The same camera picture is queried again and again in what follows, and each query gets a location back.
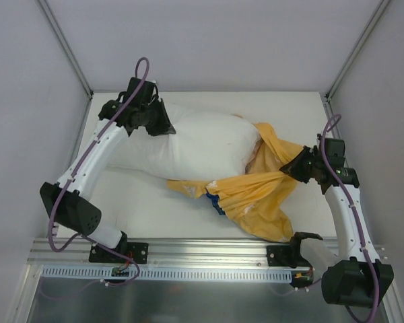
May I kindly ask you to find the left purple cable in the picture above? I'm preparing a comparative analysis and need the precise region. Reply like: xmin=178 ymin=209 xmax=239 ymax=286
xmin=47 ymin=57 xmax=152 ymax=273

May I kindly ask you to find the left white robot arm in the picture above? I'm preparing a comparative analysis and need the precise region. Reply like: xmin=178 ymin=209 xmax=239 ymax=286
xmin=40 ymin=77 xmax=176 ymax=262

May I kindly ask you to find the blue tag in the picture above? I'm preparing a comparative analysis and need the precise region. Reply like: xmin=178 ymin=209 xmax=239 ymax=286
xmin=205 ymin=192 xmax=226 ymax=216

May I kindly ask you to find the white pillow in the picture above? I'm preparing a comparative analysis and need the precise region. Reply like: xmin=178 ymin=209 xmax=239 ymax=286
xmin=108 ymin=104 xmax=260 ymax=181

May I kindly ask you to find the white slotted cable duct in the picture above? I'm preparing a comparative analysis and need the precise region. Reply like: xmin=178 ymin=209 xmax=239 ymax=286
xmin=42 ymin=265 xmax=292 ymax=283

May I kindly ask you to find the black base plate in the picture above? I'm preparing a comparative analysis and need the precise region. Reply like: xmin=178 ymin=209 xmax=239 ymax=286
xmin=266 ymin=244 xmax=311 ymax=268
xmin=88 ymin=240 xmax=149 ymax=264

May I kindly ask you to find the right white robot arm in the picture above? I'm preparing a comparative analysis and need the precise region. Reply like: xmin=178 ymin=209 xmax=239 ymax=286
xmin=275 ymin=138 xmax=394 ymax=308

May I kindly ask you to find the right aluminium frame post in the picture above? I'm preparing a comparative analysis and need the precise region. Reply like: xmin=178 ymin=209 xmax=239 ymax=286
xmin=325 ymin=0 xmax=392 ymax=102

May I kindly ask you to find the yellow Mickey Mouse pillowcase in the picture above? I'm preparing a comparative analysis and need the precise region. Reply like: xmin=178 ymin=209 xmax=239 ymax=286
xmin=167 ymin=123 xmax=303 ymax=243

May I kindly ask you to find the aluminium mounting rail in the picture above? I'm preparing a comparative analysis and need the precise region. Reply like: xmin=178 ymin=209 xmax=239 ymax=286
xmin=26 ymin=237 xmax=339 ymax=270

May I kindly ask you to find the left aluminium frame post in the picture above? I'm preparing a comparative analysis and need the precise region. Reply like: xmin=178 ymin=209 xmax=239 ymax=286
xmin=35 ymin=0 xmax=94 ymax=99

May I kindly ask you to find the aluminium frame post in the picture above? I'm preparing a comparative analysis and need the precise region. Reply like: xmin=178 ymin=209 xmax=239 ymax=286
xmin=35 ymin=0 xmax=94 ymax=99
xmin=325 ymin=0 xmax=392 ymax=102

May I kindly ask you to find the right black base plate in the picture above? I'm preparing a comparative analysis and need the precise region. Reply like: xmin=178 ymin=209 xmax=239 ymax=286
xmin=266 ymin=244 xmax=311 ymax=268

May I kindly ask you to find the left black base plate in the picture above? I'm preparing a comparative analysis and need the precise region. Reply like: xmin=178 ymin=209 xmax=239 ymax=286
xmin=88 ymin=240 xmax=149 ymax=264

